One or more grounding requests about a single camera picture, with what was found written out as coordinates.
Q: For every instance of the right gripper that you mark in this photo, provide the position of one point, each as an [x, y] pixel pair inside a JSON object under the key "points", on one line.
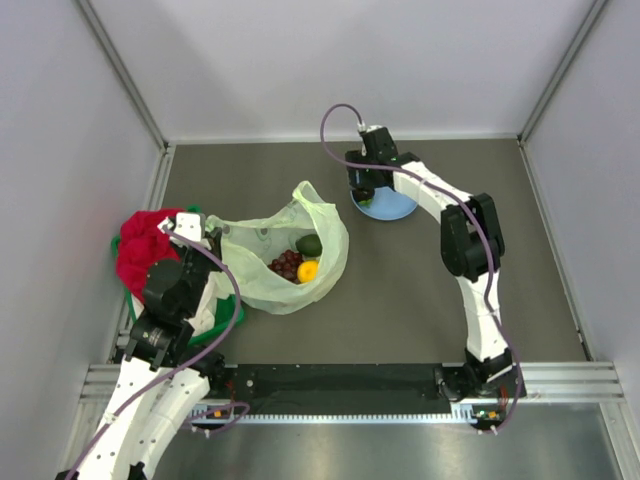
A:
{"points": [[364, 181]]}

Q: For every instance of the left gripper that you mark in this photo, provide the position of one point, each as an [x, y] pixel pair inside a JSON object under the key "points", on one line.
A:
{"points": [[212, 243]]}

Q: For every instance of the light green plastic bag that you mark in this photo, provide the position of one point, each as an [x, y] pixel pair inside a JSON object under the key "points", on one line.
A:
{"points": [[249, 246]]}

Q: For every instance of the red grape bunch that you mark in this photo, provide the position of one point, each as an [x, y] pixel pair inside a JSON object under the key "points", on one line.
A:
{"points": [[286, 265]]}

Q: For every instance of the green avocado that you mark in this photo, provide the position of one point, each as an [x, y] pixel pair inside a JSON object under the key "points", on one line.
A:
{"points": [[309, 245]]}

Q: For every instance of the yellow orange fruit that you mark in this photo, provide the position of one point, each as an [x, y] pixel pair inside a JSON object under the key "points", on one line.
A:
{"points": [[307, 271]]}

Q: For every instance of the dark purple fig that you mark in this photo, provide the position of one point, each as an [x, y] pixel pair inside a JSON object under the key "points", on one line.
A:
{"points": [[363, 197]]}

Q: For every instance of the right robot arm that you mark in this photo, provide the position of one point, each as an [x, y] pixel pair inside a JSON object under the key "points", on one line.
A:
{"points": [[471, 242]]}

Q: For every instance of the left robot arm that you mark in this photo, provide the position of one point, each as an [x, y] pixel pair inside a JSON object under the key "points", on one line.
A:
{"points": [[152, 396]]}

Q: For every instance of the red cloth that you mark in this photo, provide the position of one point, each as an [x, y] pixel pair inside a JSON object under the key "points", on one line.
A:
{"points": [[141, 245]]}

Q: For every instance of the blue round plate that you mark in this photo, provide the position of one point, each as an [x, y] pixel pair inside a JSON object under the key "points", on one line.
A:
{"points": [[388, 205]]}

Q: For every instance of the white cloth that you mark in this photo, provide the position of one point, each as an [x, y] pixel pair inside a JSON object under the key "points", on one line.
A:
{"points": [[204, 319]]}

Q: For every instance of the green plastic tray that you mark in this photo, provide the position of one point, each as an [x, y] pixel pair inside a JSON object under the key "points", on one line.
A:
{"points": [[131, 309]]}

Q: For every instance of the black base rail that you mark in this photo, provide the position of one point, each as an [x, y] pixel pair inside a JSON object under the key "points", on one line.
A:
{"points": [[349, 389]]}

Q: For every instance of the aluminium frame profile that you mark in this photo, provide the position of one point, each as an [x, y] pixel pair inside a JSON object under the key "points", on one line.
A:
{"points": [[96, 27]]}

